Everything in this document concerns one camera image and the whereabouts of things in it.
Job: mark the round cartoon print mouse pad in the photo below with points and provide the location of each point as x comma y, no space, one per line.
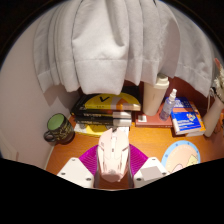
181,156

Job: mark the white and yellow book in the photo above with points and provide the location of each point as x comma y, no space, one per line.
90,129

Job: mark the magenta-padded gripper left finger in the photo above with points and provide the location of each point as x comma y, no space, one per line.
75,171

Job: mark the yellow and black book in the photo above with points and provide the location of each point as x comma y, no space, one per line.
110,101

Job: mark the dark mug with green inside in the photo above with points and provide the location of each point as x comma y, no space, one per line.
60,130

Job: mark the cream pitcher vase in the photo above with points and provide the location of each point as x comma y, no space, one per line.
213,116

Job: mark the cream tumbler with lid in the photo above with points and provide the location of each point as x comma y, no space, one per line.
155,96

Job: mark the clear spray bottle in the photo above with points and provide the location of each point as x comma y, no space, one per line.
166,108

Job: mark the pale pink computer mouse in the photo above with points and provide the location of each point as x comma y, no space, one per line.
113,155

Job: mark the orange book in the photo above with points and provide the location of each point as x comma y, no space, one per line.
199,116

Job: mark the red-brown book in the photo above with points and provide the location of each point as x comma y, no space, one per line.
151,120

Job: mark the blue book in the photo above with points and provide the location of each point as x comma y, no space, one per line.
186,120

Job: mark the white pleated curtain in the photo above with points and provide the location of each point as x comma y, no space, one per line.
116,43

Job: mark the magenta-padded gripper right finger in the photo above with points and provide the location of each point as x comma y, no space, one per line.
151,171

